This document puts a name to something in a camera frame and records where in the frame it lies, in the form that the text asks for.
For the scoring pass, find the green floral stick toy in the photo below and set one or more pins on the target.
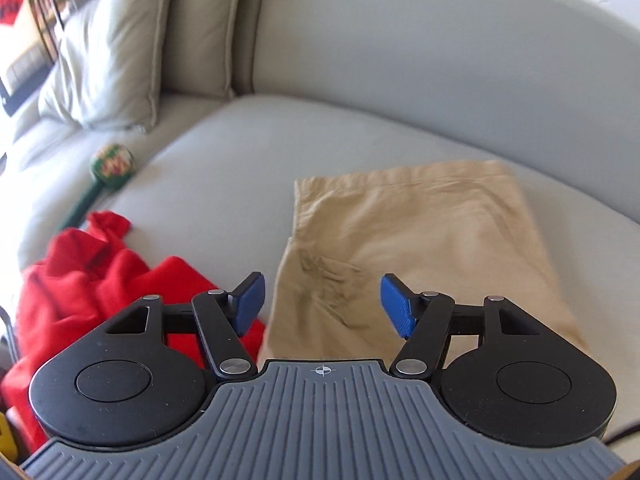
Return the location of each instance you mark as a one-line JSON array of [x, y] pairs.
[[112, 162]]

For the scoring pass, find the grey sofa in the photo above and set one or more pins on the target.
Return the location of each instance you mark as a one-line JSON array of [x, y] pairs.
[[375, 70]]

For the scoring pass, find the red garment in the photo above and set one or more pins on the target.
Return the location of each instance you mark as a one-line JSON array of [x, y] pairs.
[[75, 285]]

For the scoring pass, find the khaki pants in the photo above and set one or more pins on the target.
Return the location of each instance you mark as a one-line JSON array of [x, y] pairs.
[[425, 240]]

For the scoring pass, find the grey back cushion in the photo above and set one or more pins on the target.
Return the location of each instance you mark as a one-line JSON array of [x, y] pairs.
[[200, 25]]

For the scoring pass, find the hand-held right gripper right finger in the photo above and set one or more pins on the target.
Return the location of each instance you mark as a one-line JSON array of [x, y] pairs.
[[397, 310]]

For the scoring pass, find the dark shelf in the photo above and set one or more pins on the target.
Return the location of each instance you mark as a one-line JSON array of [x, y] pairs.
[[30, 20]]

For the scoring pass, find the large grey pillow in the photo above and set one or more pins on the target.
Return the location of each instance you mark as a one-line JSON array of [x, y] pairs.
[[105, 60]]

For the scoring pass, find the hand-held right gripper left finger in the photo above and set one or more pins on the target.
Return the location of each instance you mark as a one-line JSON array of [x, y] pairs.
[[250, 305]]

